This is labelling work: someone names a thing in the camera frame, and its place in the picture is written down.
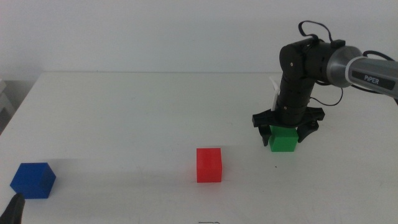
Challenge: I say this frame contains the green cube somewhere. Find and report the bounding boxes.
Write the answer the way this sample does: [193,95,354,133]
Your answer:
[269,125,299,153]

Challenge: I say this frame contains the blue cube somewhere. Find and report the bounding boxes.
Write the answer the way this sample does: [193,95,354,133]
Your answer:
[9,162,57,200]

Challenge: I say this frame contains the red cube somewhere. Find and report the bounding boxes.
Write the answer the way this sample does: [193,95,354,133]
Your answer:
[196,147,223,184]

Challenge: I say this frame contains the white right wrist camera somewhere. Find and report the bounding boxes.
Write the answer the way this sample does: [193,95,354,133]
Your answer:
[269,76,281,112]

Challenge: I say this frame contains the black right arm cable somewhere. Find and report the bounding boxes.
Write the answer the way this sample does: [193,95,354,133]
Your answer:
[297,20,398,107]

